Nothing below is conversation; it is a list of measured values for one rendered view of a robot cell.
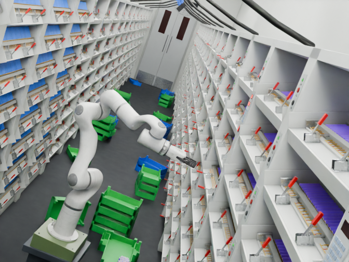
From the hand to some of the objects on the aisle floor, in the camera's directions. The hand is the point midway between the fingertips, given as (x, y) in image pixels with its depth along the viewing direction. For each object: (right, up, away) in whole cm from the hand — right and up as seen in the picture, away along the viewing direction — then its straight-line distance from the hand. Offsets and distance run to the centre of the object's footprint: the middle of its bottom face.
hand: (192, 163), depth 264 cm
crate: (-50, -72, +88) cm, 124 cm away
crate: (-52, -72, +106) cm, 138 cm away
